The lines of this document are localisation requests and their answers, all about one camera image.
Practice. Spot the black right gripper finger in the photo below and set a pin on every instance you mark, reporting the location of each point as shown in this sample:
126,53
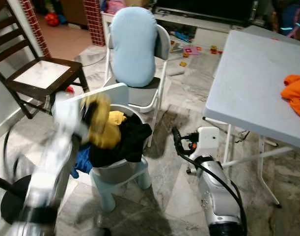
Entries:
177,138

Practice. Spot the yellow garment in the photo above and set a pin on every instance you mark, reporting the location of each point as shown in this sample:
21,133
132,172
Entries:
103,132

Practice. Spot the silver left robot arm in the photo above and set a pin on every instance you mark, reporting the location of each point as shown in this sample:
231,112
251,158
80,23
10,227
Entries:
46,182

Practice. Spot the black garment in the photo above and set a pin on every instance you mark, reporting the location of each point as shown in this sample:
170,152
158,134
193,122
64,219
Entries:
130,142

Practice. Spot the grey laundry bin with lid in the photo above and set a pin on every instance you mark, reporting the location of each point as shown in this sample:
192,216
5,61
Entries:
115,172

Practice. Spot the small yellow toy block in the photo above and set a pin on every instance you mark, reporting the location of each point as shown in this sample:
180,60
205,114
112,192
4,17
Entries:
182,63

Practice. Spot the light grey folding table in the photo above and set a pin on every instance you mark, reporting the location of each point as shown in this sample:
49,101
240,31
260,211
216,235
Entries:
248,83

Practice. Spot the pink toy tile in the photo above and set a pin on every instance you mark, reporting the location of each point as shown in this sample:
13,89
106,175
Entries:
192,49

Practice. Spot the blue garment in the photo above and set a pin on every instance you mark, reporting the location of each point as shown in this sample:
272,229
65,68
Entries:
81,164

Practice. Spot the light blue cushion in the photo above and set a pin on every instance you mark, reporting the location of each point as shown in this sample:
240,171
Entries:
132,46

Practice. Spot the orange cloth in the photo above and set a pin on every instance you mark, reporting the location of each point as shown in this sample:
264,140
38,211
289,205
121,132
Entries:
296,93

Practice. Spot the white TV console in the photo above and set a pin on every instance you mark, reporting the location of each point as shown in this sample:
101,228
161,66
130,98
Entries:
199,23

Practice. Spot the red yellow toy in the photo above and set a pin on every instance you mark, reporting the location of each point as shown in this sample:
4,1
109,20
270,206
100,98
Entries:
70,90

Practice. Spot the black television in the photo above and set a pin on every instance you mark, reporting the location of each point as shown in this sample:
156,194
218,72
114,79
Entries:
204,9

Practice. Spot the pink bag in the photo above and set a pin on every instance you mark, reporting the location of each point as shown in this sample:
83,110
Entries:
115,6

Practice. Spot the dark wooden chair white seat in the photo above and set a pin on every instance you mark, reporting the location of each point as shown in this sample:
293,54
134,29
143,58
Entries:
39,73

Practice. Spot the red play ball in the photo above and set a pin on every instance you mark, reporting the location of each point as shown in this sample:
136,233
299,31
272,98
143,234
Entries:
52,18

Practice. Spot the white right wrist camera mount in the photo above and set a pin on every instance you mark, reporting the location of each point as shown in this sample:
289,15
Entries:
208,140

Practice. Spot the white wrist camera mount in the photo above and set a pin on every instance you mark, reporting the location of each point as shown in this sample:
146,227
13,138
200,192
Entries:
71,118
208,140

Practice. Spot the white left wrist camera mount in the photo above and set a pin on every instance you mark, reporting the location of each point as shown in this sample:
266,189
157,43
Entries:
71,118

